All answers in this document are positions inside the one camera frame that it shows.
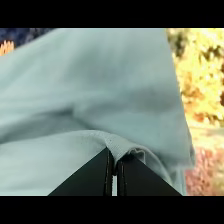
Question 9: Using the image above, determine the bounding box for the grey-green shirt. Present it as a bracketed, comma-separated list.
[0, 27, 197, 197]

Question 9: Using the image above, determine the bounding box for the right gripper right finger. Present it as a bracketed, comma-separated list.
[116, 152, 183, 197]

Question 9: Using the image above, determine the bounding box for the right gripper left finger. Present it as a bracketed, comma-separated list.
[48, 147, 113, 197]

